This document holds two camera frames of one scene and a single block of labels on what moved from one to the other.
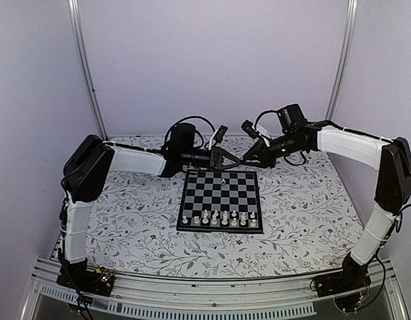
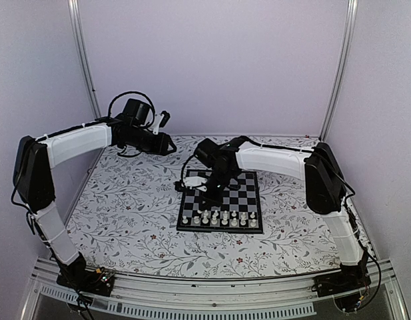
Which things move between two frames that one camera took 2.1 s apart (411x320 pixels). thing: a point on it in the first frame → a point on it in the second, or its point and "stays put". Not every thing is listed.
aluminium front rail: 180,297 stays put
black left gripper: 216,159 → 161,147
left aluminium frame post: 74,11 stays put
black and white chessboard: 220,201 stays put
